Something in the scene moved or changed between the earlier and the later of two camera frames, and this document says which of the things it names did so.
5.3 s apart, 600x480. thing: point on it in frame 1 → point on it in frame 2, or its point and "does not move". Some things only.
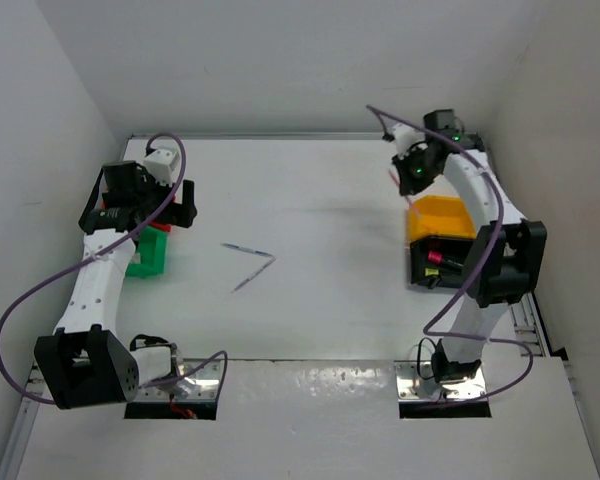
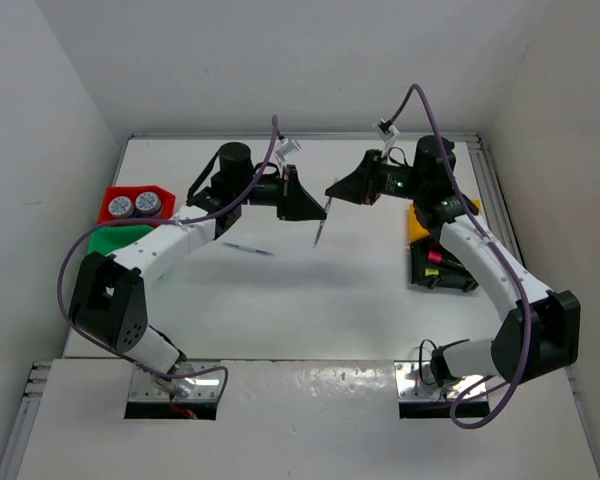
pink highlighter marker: x=435 y=257 does not move
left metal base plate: x=201 y=384 does not move
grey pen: x=246 y=249 does not move
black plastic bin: x=438 y=261 does not move
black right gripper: x=409 y=185 → x=362 y=184
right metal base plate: x=416 y=381 does not move
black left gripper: x=174 y=213 → x=291 y=198
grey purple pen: x=242 y=282 → x=322 y=222
